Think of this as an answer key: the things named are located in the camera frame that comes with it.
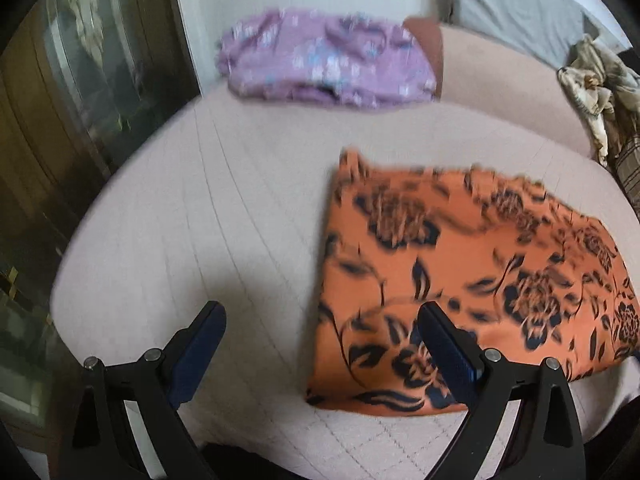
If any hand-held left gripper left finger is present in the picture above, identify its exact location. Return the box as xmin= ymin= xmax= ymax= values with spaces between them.
xmin=59 ymin=301 xmax=227 ymax=480

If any striped blanket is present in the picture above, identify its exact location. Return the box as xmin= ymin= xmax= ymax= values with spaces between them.
xmin=616 ymin=132 xmax=640 ymax=208

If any grey pillow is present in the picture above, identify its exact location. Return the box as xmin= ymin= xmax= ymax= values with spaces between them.
xmin=445 ymin=0 xmax=631 ymax=68

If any dark glass-door cabinet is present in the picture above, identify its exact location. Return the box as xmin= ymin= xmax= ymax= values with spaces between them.
xmin=0 ymin=0 xmax=201 ymax=461

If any orange floral garment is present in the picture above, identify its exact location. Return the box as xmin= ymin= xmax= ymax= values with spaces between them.
xmin=305 ymin=147 xmax=640 ymax=417

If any purple floral garment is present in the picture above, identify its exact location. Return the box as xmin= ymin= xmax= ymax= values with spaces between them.
xmin=216 ymin=7 xmax=440 ymax=110

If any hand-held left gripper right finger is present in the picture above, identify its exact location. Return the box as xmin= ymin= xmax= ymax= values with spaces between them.
xmin=417 ymin=302 xmax=587 ymax=480

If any beige patterned cloth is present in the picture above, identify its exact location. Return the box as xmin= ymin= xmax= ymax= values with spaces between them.
xmin=557 ymin=35 xmax=640 ymax=168

